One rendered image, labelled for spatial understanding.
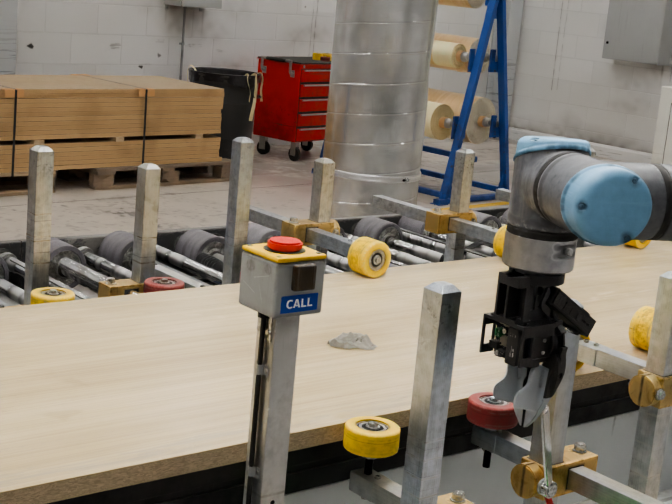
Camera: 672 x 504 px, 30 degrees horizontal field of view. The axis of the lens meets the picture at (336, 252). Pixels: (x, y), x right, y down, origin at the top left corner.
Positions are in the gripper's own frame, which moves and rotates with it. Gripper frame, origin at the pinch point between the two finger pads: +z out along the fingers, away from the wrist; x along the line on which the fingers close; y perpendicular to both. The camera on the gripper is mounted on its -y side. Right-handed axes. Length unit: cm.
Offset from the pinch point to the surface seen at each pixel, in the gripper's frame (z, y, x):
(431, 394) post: -2.7, 12.0, -6.3
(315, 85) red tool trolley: 38, -509, -688
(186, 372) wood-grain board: 9, 17, -55
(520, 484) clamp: 15.0, -10.2, -8.4
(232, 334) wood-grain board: 9, -1, -69
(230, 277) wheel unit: 13, -33, -116
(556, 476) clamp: 13.5, -14.5, -5.6
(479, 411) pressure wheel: 9.3, -14.8, -22.1
